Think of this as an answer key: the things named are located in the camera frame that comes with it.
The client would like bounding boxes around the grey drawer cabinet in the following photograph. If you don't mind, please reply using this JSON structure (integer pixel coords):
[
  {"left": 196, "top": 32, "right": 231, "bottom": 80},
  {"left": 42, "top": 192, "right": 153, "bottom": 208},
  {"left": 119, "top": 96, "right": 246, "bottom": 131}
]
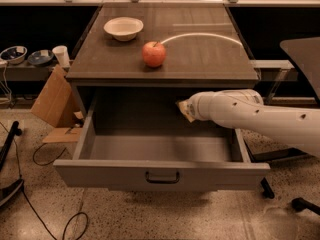
[{"left": 67, "top": 2, "right": 258, "bottom": 112}]

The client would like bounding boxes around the red apple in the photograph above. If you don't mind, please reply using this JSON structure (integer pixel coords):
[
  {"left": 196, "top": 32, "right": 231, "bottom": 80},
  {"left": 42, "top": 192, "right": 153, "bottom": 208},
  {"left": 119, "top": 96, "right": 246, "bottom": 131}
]
[{"left": 142, "top": 42, "right": 166, "bottom": 68}]

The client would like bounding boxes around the grey side shelf left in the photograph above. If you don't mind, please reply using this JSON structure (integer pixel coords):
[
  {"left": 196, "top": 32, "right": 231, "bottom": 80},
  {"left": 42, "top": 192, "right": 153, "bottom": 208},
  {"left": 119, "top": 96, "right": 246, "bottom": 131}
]
[{"left": 0, "top": 60, "right": 58, "bottom": 82}]

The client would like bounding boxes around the dark round table top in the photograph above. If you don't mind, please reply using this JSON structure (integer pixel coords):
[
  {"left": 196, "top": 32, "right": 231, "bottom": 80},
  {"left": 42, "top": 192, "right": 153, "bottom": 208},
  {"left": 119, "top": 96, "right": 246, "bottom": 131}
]
[{"left": 280, "top": 37, "right": 320, "bottom": 99}]

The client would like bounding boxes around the black drawer handle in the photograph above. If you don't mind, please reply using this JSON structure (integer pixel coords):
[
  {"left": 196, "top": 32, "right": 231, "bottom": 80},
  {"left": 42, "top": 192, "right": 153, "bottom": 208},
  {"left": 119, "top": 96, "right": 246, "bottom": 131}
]
[{"left": 145, "top": 171, "right": 180, "bottom": 185}]

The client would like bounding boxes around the brown cardboard box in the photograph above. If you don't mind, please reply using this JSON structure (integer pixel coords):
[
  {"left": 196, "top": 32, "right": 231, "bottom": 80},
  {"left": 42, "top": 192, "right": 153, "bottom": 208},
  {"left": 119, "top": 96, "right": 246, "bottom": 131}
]
[{"left": 31, "top": 65, "right": 84, "bottom": 143}]

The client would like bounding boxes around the white paper cup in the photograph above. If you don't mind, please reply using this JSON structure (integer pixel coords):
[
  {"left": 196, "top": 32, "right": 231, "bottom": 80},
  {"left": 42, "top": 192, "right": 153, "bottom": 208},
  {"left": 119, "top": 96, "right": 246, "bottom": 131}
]
[{"left": 52, "top": 45, "right": 70, "bottom": 68}]

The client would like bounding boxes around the grey side shelf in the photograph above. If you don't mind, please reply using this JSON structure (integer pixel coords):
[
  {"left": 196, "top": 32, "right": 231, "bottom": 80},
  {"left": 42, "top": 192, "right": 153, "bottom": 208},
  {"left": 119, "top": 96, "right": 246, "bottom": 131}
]
[
  {"left": 0, "top": 60, "right": 58, "bottom": 82},
  {"left": 250, "top": 60, "right": 294, "bottom": 82}
]

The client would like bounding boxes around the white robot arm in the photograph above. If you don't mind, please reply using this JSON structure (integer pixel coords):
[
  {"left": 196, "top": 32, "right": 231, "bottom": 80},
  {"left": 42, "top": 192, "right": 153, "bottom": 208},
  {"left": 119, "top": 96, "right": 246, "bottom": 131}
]
[{"left": 177, "top": 89, "right": 320, "bottom": 157}]

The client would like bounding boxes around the blue bowl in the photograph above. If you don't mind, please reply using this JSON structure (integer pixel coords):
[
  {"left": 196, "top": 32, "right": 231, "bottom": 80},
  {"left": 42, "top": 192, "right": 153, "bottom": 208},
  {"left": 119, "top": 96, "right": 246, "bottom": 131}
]
[
  {"left": 27, "top": 50, "right": 54, "bottom": 67},
  {"left": 0, "top": 46, "right": 27, "bottom": 65}
]

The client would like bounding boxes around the black stand leg left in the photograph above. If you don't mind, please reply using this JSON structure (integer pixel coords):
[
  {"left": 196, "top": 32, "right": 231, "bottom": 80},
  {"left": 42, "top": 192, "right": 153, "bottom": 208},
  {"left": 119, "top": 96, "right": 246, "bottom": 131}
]
[{"left": 0, "top": 121, "right": 24, "bottom": 207}]

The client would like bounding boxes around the grey side shelf right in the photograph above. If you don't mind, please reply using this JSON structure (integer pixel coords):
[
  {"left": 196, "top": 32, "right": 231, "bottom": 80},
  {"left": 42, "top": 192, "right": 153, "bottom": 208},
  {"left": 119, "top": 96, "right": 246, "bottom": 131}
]
[{"left": 250, "top": 60, "right": 294, "bottom": 82}]

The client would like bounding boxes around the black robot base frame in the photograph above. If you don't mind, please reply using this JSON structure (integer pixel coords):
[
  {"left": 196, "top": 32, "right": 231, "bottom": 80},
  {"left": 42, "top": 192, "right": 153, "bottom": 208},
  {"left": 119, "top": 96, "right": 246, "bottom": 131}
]
[{"left": 249, "top": 147, "right": 320, "bottom": 217}]

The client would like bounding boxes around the blue bowl far left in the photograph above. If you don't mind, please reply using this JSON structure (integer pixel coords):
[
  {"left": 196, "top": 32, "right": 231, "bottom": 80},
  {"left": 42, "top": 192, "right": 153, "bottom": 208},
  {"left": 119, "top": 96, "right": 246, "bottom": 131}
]
[{"left": 0, "top": 46, "right": 27, "bottom": 65}]

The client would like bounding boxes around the white paper bowl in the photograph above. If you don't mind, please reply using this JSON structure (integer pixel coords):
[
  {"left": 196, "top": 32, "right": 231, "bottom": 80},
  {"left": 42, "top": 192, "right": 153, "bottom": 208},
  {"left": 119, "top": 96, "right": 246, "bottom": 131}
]
[{"left": 103, "top": 17, "right": 144, "bottom": 42}]

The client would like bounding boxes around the open grey top drawer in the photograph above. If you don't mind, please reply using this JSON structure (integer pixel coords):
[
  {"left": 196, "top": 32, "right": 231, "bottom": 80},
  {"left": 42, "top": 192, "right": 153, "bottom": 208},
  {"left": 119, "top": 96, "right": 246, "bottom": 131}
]
[{"left": 53, "top": 89, "right": 271, "bottom": 193}]

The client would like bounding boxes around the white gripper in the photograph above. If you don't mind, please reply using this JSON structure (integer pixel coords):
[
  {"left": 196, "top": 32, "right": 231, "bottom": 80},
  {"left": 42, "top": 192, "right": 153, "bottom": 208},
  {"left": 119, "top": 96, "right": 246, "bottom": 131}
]
[{"left": 176, "top": 92, "right": 216, "bottom": 123}]

